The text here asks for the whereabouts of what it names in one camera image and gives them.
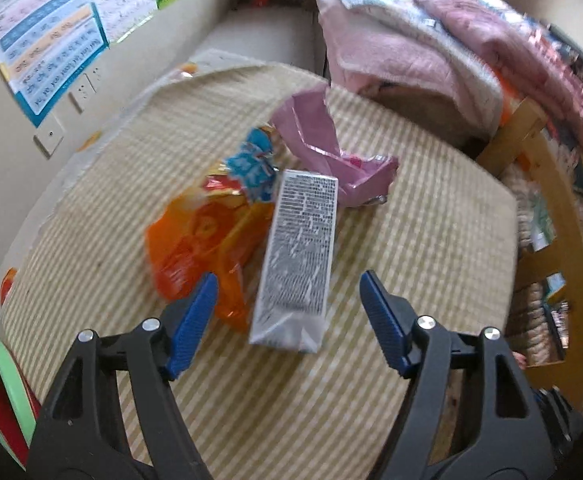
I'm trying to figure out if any orange snack bag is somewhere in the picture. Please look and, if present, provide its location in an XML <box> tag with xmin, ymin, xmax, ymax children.
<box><xmin>145</xmin><ymin>125</ymin><xmax>278</xmax><ymax>332</ymax></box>

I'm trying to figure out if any white blue milk carton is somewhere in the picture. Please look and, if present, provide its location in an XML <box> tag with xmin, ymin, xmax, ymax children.
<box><xmin>249</xmin><ymin>169</ymin><xmax>338</xmax><ymax>353</ymax></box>

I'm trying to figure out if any pink plastic wrapper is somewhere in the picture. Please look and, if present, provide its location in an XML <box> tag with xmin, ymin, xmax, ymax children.
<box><xmin>270</xmin><ymin>84</ymin><xmax>399</xmax><ymax>208</ymax></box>

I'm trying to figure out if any green red trash bin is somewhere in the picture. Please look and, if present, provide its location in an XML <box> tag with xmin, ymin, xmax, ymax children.
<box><xmin>0</xmin><ymin>339</ymin><xmax>40</xmax><ymax>468</ymax></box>

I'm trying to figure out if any wooden chair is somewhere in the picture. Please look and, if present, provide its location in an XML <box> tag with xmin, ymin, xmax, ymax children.
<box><xmin>476</xmin><ymin>98</ymin><xmax>583</xmax><ymax>408</ymax></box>

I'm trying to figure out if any pink folded quilt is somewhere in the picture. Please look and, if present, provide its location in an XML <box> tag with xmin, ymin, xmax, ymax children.
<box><xmin>414</xmin><ymin>0</ymin><xmax>583</xmax><ymax>148</ymax></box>

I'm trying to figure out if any bed with pink blankets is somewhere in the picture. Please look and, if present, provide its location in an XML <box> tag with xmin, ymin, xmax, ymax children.
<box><xmin>316</xmin><ymin>0</ymin><xmax>583</xmax><ymax>151</ymax></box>

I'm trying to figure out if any checkered blue bedspread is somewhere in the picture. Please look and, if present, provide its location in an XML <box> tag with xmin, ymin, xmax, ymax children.
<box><xmin>316</xmin><ymin>0</ymin><xmax>504</xmax><ymax>134</ymax></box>

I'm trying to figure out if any white wall socket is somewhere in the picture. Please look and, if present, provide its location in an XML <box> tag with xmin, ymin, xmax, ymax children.
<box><xmin>69</xmin><ymin>65</ymin><xmax>104</xmax><ymax>114</ymax></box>

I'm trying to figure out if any blue pinyin wall poster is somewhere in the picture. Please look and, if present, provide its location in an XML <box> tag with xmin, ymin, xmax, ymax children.
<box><xmin>0</xmin><ymin>0</ymin><xmax>108</xmax><ymax>127</ymax></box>

